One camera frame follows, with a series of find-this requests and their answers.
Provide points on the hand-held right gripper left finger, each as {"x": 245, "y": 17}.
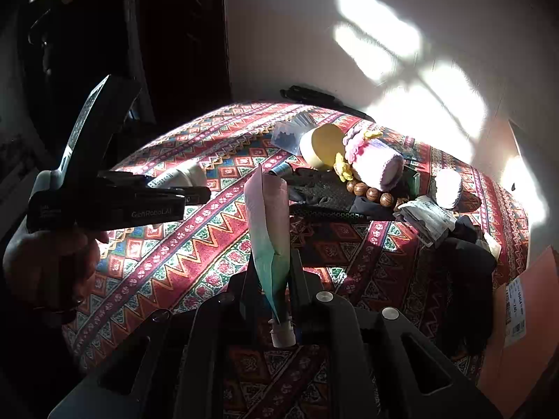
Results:
{"x": 246, "y": 299}

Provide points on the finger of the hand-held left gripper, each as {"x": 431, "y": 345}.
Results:
{"x": 183, "y": 195}

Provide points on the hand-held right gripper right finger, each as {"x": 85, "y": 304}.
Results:
{"x": 301, "y": 299}

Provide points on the pink teal tube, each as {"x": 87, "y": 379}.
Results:
{"x": 270, "y": 235}

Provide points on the black green glove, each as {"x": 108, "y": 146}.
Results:
{"x": 323, "y": 192}

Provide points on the white paper packets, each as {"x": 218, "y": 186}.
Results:
{"x": 426, "y": 218}

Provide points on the pink knitted roll with flowers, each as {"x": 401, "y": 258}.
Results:
{"x": 375, "y": 166}

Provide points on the black cloth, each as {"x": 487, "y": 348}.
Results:
{"x": 471, "y": 279}

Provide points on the orange cardboard box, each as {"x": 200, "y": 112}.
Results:
{"x": 533, "y": 336}

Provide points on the patterned desktop cloth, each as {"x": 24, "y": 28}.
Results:
{"x": 183, "y": 253}

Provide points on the person's left hand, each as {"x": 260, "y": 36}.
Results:
{"x": 48, "y": 266}

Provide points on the white plastic bottle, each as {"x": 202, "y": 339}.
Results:
{"x": 179, "y": 176}

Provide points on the small blue cylinder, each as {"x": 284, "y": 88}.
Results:
{"x": 279, "y": 170}

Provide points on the clear plastic bag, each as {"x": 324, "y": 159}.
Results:
{"x": 288, "y": 137}

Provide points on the yellow round box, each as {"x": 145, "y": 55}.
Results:
{"x": 321, "y": 146}

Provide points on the black flat object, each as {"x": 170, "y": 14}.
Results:
{"x": 310, "y": 94}

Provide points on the small green box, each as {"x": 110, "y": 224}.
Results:
{"x": 412, "y": 181}

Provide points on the white round pad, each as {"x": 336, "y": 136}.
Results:
{"x": 447, "y": 187}

